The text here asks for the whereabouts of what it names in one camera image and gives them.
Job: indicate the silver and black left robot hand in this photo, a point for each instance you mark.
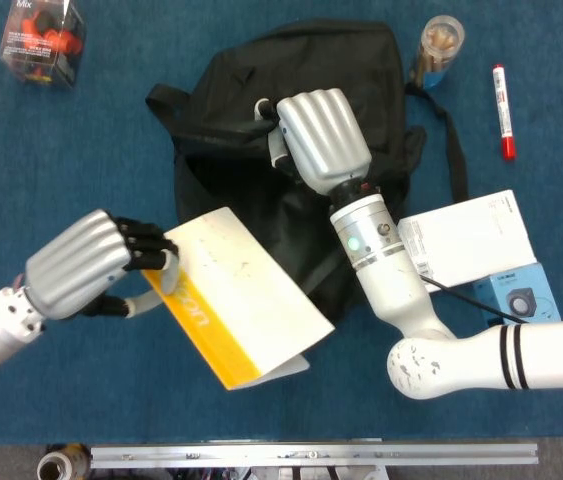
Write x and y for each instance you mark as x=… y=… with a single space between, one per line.
x=71 y=265

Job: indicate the silver and black right robot hand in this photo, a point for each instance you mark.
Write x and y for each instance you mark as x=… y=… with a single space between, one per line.
x=323 y=140

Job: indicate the black fabric backpack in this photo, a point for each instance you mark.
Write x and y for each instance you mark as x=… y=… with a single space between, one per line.
x=241 y=85

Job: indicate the white and yellow book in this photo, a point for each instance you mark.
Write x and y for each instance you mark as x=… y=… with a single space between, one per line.
x=251 y=300

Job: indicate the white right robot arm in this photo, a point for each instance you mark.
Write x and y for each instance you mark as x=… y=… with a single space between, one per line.
x=396 y=300

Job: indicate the blue felt table cloth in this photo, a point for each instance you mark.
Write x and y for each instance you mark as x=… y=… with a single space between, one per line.
x=86 y=150

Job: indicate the clear jar with wooden sticks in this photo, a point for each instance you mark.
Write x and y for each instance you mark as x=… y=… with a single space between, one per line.
x=436 y=55

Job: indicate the flat white box green edge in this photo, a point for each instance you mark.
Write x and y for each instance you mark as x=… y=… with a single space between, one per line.
x=471 y=235

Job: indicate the red and white marker pen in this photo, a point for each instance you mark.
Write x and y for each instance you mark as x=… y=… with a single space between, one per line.
x=503 y=110

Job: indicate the tape roll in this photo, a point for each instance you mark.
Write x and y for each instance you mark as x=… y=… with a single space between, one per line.
x=53 y=467

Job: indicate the clear box with red toy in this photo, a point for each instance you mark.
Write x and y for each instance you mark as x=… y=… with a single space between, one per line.
x=36 y=50

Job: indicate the light blue speaker box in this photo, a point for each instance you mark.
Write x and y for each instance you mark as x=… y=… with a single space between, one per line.
x=526 y=285

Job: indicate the aluminium profile rail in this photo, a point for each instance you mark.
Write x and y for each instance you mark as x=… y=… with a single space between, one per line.
x=311 y=455

